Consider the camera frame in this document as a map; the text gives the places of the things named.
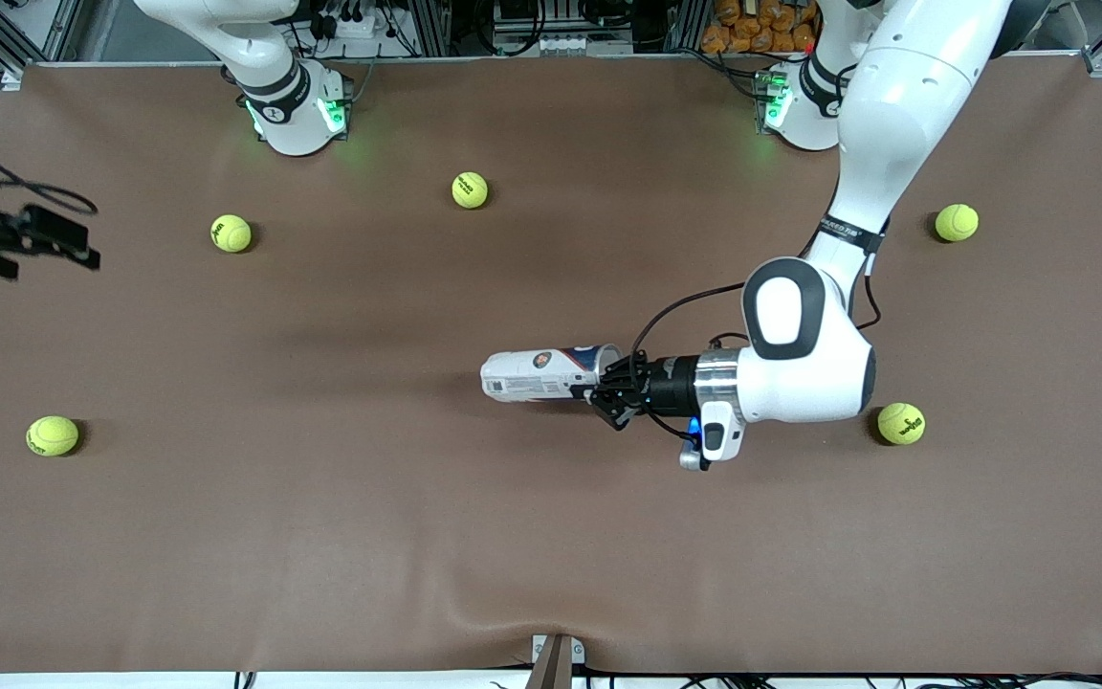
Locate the brown bar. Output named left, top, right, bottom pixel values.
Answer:
left=525, top=636, right=573, bottom=689

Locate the black floor cable bundle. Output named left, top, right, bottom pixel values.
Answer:
left=580, top=670, right=1102, bottom=689

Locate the brown table mat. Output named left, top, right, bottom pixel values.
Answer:
left=0, top=56, right=1102, bottom=676

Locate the small white power strip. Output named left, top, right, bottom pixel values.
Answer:
left=317, top=5, right=389, bottom=39

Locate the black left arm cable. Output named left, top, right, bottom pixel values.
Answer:
left=629, top=273, right=885, bottom=443

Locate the long white power strip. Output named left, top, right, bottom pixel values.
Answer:
left=496, top=32, right=614, bottom=56

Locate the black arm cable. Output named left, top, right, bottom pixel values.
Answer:
left=0, top=122, right=99, bottom=217
left=629, top=273, right=885, bottom=443

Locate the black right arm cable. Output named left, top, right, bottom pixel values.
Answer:
left=0, top=122, right=99, bottom=217

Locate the clear tennis ball can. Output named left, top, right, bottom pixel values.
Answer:
left=480, top=344, right=623, bottom=404

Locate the orange mesh bag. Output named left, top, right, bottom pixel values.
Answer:
left=701, top=0, right=818, bottom=56

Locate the yellow-green tennis ball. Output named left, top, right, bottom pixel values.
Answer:
left=877, top=402, right=926, bottom=446
left=451, top=170, right=490, bottom=211
left=210, top=214, right=253, bottom=254
left=26, top=415, right=80, bottom=457
left=935, top=203, right=980, bottom=243

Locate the silver metal bracket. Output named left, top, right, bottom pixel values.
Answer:
left=532, top=634, right=585, bottom=666

